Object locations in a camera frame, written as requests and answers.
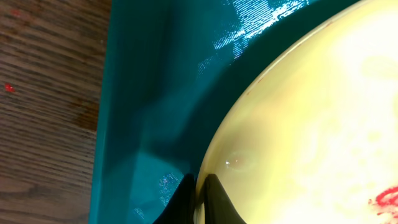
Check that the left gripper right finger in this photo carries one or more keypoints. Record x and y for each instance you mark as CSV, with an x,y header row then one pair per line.
x,y
218,207

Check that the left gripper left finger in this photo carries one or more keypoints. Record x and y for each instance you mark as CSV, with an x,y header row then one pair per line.
x,y
180,208

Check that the yellow plate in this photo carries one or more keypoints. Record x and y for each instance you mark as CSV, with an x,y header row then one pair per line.
x,y
313,139

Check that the teal plastic tray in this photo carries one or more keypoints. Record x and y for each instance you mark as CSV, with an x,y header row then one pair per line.
x,y
172,71

